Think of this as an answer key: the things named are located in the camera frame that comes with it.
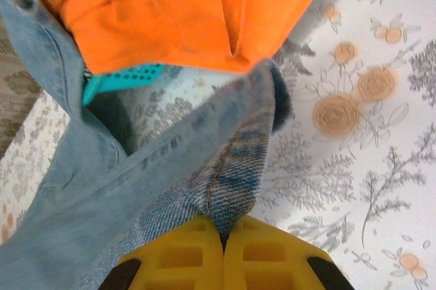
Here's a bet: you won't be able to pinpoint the teal plastic basket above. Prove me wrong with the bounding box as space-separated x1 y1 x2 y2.
81 63 164 106

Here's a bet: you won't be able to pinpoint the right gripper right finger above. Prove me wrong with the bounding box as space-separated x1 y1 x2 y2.
223 214 351 290

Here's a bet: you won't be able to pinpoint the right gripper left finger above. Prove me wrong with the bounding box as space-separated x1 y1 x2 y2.
102 215 225 290

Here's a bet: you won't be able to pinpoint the orange trousers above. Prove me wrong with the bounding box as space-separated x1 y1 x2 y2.
29 0 333 75

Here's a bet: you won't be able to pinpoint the blue denim trousers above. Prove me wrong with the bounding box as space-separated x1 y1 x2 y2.
0 0 296 290

